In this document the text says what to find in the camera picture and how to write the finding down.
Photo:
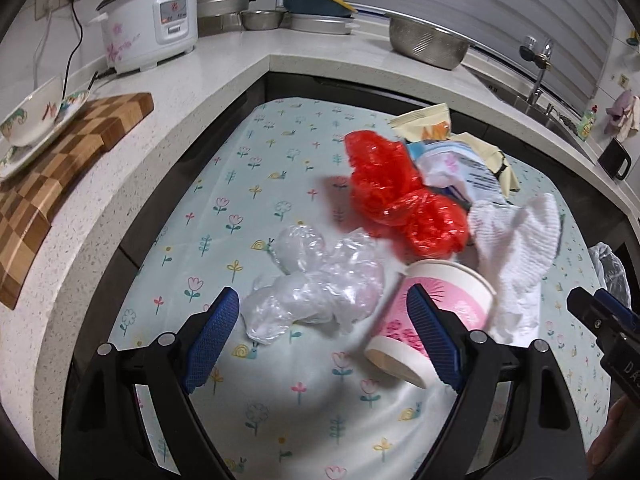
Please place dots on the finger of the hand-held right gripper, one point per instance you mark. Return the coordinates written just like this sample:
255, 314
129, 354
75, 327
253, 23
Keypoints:
615, 305
590, 312

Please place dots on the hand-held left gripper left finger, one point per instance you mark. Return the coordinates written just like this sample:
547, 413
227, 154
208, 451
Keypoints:
215, 332

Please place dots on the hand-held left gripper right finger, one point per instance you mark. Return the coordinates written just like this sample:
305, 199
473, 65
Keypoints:
432, 340

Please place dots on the trash bin with white liner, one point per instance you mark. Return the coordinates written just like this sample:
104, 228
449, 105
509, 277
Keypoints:
610, 265

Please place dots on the pink paper cup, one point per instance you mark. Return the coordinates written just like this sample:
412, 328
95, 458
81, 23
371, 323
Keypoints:
450, 290

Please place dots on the white paper towel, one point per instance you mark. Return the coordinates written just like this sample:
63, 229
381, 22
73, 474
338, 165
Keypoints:
515, 245

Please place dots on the clear plastic bag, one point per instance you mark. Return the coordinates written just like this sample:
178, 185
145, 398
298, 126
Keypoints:
320, 280

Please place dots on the red plastic bag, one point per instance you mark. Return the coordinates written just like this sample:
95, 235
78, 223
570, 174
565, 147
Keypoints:
400, 195

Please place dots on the white flower-print package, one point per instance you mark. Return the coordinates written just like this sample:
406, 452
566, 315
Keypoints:
460, 170

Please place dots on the person's right hand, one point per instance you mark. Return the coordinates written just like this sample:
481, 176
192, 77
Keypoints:
622, 425

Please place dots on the floral tablecloth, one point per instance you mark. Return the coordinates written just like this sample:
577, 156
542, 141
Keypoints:
280, 410

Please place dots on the black mug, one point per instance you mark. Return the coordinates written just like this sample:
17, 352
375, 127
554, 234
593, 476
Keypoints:
612, 157

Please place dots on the beige hanging cloth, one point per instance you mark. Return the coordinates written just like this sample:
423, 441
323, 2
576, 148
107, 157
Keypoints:
634, 127

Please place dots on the cream crumpled bag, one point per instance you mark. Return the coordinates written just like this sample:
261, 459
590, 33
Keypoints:
500, 155

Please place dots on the green dish soap bottle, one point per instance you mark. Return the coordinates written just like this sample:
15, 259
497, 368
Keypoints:
586, 122

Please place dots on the dark scouring pad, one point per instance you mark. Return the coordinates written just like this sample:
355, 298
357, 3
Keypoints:
567, 120

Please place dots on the purple hanging cloth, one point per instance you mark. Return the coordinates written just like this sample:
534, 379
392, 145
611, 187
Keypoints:
619, 110

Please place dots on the stainless steel sink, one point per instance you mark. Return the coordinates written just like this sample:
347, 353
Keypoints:
545, 115

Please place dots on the yellow snack packet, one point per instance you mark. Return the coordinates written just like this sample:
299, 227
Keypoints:
420, 120

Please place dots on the checkered wooden cutting board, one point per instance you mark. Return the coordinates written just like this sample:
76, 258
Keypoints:
100, 130

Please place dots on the chrome kitchen faucet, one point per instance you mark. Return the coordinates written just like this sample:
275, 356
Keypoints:
540, 70

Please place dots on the floral ceramic plate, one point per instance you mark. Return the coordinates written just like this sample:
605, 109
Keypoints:
45, 145

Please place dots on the floral ceramic bowl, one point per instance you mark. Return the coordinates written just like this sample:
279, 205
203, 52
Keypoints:
32, 115

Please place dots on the stainless steel colander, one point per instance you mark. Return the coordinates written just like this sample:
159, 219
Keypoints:
425, 42

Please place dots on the small stainless steel bowl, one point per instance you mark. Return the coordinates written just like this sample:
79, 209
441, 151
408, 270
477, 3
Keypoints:
262, 19

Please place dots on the white floral rice cooker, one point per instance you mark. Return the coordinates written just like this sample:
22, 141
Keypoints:
145, 20

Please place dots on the round metal tray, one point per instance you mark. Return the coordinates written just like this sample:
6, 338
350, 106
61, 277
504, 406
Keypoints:
320, 25

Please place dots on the stainless steel steamer pot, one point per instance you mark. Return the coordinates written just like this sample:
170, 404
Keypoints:
222, 2

